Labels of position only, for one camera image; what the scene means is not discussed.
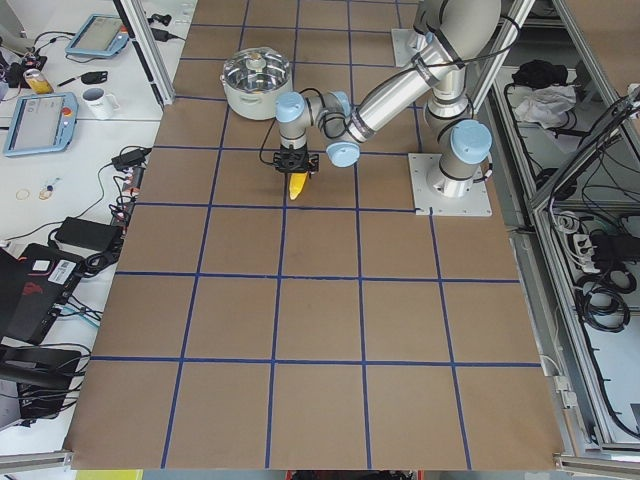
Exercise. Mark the black cloth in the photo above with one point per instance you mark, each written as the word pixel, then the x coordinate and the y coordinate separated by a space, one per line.
pixel 539 74

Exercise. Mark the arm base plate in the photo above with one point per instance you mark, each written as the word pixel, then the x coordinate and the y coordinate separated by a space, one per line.
pixel 406 43
pixel 437 195

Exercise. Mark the power strip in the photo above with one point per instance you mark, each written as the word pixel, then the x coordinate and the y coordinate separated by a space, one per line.
pixel 128 184

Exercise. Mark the white crumpled cloth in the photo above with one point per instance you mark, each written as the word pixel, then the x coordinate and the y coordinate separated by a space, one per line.
pixel 548 107

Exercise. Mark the glass pot lid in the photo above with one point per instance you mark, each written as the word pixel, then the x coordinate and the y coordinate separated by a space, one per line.
pixel 256 70

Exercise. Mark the yellow corn cob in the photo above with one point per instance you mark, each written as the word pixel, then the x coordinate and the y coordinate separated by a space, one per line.
pixel 296 184

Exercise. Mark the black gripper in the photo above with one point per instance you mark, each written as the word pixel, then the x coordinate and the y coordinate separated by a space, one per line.
pixel 296 156

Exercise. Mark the yellow drink can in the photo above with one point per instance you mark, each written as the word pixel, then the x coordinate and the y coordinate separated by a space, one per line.
pixel 37 82

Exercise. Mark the black laptop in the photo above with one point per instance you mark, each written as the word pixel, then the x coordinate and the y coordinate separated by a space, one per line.
pixel 33 288

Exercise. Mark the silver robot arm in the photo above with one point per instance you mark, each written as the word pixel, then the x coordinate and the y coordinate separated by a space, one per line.
pixel 446 37

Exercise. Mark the far blue teach pendant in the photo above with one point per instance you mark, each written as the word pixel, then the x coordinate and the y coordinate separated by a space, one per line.
pixel 101 36

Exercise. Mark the black power brick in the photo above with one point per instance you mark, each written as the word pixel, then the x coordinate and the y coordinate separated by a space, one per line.
pixel 88 234

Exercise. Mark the blue teach pendant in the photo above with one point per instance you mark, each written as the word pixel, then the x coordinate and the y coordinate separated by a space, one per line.
pixel 41 124
pixel 101 36

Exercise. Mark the white mug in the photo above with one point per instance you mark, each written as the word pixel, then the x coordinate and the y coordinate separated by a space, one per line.
pixel 102 104

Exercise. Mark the pale green cooking pot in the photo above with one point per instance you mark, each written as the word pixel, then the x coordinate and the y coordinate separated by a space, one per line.
pixel 255 106

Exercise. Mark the black laptop charger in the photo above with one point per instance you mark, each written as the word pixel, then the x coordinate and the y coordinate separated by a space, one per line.
pixel 130 159

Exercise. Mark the near blue teach pendant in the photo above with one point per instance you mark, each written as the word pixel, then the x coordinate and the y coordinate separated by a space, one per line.
pixel 41 124

